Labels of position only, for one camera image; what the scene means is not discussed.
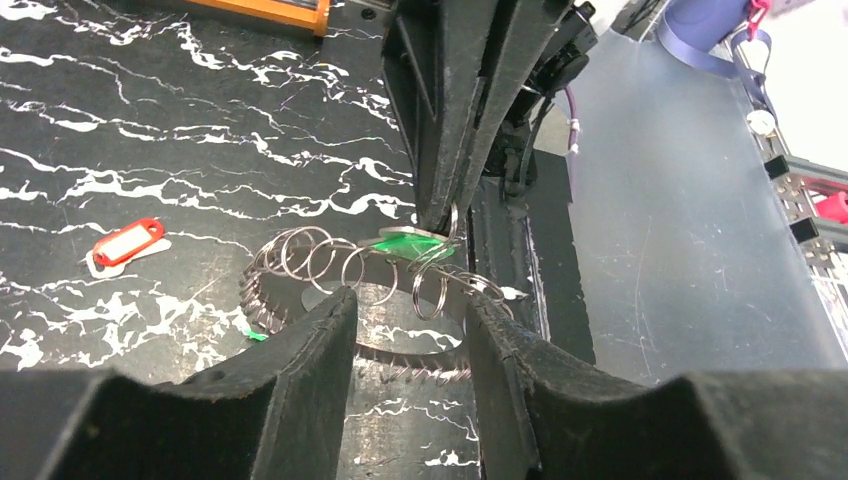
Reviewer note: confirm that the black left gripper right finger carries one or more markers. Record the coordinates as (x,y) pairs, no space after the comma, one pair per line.
(544,414)

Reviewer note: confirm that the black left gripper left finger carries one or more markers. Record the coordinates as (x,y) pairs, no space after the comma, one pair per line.
(274,411)

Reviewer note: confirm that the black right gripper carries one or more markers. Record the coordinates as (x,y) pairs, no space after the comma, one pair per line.
(432,53)

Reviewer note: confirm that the green tagged key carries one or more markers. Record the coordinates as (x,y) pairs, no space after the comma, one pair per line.
(411,243)
(255,336)

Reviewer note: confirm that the round metal key organizer disc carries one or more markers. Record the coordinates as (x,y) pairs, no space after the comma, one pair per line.
(411,313)

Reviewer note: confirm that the red tagged key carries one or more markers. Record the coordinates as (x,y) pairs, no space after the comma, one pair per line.
(111,254)

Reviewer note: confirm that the orange wooden tiered rack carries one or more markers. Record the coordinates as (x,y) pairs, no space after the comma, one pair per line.
(310,15)

